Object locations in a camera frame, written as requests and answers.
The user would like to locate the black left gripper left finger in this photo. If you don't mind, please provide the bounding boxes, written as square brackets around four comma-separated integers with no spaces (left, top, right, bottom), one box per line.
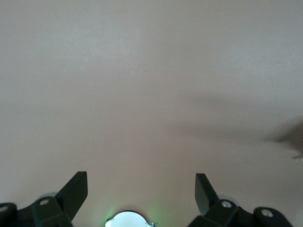
[0,171,89,227]

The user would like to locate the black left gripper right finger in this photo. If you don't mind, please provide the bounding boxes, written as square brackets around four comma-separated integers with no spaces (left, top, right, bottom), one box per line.
[188,173,294,227]

